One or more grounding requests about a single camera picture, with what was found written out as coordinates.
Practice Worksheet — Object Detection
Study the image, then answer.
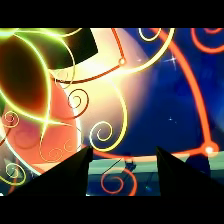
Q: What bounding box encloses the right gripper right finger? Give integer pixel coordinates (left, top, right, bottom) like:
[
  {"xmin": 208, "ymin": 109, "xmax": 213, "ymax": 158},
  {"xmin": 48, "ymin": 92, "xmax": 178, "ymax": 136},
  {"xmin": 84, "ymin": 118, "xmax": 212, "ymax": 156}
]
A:
[{"xmin": 155, "ymin": 145, "xmax": 224, "ymax": 197}]

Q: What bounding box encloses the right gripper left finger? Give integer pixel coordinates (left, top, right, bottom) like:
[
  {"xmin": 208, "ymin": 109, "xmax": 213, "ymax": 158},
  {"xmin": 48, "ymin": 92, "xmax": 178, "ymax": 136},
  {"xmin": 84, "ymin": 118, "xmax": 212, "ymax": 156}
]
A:
[{"xmin": 7, "ymin": 145, "xmax": 94, "ymax": 197}]

